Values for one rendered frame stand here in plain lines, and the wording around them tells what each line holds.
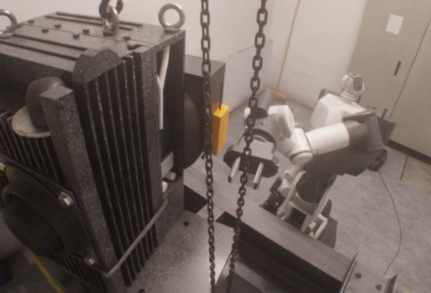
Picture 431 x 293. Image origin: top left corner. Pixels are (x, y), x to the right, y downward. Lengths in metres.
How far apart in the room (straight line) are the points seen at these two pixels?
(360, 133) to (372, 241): 1.59
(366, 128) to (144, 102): 0.76
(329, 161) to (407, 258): 1.53
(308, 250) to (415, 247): 1.44
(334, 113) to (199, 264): 0.76
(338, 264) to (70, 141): 1.26
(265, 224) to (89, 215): 1.01
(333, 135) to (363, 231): 1.64
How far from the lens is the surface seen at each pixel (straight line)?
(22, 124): 0.62
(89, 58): 0.53
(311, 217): 1.46
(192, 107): 0.91
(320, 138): 1.05
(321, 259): 1.47
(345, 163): 1.32
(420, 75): 3.31
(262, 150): 0.66
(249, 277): 2.09
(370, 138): 1.12
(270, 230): 1.49
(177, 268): 1.06
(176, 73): 0.84
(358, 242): 2.53
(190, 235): 1.13
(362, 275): 1.50
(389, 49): 3.27
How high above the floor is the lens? 1.83
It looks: 35 degrees down
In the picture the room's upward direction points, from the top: 5 degrees clockwise
